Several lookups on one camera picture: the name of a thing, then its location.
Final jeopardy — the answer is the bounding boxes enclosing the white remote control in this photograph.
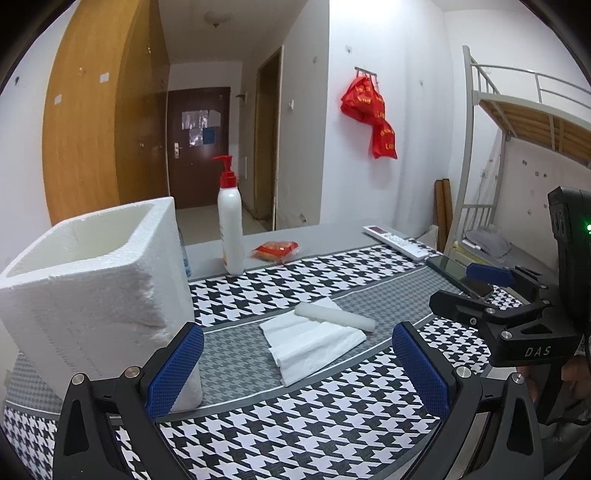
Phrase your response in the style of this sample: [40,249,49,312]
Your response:
[362,224,432,262]

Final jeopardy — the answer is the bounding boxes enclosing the wooden wardrobe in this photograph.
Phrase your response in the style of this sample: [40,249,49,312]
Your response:
[41,0,171,227]

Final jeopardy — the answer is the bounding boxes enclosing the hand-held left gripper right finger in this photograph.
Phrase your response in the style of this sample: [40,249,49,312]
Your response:
[392,322,546,480]

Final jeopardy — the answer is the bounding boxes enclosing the dark brown door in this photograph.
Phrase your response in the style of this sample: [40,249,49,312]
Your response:
[167,87,232,209]

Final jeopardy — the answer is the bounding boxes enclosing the white door notice papers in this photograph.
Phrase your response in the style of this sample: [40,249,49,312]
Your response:
[181,109,223,144]

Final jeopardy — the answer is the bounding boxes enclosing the grey pillow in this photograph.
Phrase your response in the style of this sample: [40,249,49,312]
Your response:
[464,226,513,257]

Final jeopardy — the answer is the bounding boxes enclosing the white plastic bag roll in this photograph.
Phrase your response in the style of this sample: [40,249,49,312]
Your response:
[259,296,377,387]

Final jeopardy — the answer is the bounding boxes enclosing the wooden side door frame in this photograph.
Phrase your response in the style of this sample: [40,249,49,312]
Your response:
[255,46,283,232]

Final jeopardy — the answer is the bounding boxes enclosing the small black case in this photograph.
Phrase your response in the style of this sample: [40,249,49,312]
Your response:
[459,277,494,299]

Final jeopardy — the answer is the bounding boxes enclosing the white lotion bottle red pump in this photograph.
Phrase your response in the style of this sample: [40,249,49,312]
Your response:
[212,154,245,277]

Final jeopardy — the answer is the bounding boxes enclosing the person's right forearm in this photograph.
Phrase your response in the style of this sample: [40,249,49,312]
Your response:
[551,411,591,463]

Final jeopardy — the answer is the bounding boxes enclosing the houndstooth table mat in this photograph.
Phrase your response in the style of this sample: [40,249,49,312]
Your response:
[0,240,555,480]

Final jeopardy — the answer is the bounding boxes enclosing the black smartphone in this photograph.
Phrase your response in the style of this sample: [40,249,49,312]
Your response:
[425,255,479,283]

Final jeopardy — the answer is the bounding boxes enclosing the person's right hand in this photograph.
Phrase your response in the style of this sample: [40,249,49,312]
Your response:
[517,344,591,403]

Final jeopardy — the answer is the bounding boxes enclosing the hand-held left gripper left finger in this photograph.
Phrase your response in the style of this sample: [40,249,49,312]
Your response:
[52,322,206,480]

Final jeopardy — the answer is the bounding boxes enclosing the red snack packet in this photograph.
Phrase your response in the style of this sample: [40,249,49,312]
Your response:
[252,240,301,265]

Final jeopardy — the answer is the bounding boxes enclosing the white metal bunk bed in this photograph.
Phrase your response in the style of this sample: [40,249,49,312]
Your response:
[455,45,591,267]

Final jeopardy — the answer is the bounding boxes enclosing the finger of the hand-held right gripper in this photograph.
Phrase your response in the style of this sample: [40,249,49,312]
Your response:
[429,290,553,340]
[466,262,553,304]

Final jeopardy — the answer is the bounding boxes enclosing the white foam box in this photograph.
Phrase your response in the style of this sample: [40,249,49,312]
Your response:
[0,196,204,414]

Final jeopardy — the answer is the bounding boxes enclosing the red plastic bag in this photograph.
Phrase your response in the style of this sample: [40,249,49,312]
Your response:
[341,76,399,160]

